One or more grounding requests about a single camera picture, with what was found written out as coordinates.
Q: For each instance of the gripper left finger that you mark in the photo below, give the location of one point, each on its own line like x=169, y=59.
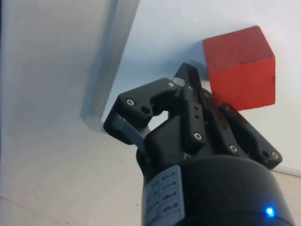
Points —
x=141, y=99

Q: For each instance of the whiteboard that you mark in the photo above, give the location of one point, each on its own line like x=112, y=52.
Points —
x=164, y=35

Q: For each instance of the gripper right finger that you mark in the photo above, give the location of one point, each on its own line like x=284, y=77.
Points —
x=244, y=134

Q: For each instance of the red cube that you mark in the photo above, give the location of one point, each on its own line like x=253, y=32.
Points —
x=242, y=82

